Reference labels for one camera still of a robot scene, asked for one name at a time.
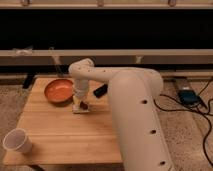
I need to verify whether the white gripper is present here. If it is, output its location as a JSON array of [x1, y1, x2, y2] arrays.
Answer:
[[73, 79, 89, 109]]

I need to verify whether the white paper cup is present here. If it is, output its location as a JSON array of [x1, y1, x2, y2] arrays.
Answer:
[[3, 128, 32, 154]]

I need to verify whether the black cable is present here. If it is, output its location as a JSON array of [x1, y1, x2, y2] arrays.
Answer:
[[153, 75, 213, 168]]

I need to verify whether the white sponge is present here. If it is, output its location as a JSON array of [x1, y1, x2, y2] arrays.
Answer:
[[72, 105, 89, 114]]

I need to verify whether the black phone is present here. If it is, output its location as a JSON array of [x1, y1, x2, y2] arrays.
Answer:
[[93, 84, 108, 98]]

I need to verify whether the wooden table board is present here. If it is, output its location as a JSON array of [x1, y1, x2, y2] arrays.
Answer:
[[3, 78, 121, 165]]

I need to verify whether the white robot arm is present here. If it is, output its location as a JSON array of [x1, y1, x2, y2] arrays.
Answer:
[[68, 58, 175, 171]]

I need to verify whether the black power adapter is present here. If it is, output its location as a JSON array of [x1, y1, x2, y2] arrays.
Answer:
[[178, 87, 198, 105]]

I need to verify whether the orange bowl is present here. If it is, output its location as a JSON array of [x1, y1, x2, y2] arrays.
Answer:
[[44, 79, 73, 103]]

